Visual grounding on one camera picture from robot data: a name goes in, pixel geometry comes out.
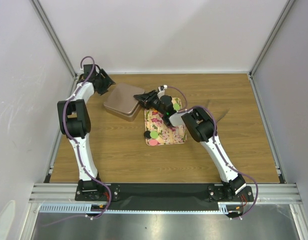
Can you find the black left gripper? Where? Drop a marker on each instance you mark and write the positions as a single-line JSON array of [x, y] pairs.
[[107, 82]]

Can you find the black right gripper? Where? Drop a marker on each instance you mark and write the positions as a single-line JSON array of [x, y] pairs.
[[154, 94]]

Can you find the rose gold tin lid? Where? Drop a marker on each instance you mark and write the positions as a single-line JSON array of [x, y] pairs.
[[121, 98]]

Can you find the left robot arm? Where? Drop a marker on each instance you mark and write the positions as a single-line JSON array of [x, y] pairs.
[[75, 124]]

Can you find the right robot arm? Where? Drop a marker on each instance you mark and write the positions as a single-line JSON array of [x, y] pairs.
[[203, 129]]

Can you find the rose gold cookie tin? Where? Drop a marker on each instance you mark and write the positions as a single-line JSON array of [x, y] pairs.
[[127, 117]]

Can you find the floral serving tray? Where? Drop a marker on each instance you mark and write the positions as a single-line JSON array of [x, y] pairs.
[[168, 135]]

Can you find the green sandwich cookie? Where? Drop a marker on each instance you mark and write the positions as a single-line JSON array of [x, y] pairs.
[[176, 106], [154, 134]]

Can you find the black sandwich cookie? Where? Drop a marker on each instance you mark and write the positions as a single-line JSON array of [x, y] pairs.
[[147, 134]]

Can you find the pink sandwich cookie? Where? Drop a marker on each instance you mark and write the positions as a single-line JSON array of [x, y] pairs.
[[153, 142]]

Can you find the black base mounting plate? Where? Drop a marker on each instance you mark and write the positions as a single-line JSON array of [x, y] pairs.
[[173, 196]]

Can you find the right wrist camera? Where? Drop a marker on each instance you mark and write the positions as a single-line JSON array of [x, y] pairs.
[[161, 90]]

